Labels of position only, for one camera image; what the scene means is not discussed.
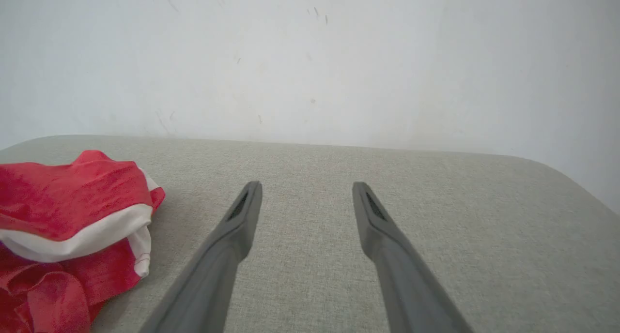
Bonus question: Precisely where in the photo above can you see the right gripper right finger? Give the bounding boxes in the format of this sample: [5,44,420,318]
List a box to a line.
[352,181,474,333]

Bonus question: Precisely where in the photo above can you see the red shorts with white stripe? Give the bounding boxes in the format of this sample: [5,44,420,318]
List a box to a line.
[0,150,166,333]

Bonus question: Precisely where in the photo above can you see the grey fabric couch cushion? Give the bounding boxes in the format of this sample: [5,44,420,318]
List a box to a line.
[0,135,620,333]

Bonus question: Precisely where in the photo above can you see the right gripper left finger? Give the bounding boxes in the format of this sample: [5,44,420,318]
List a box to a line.
[139,181,263,333]

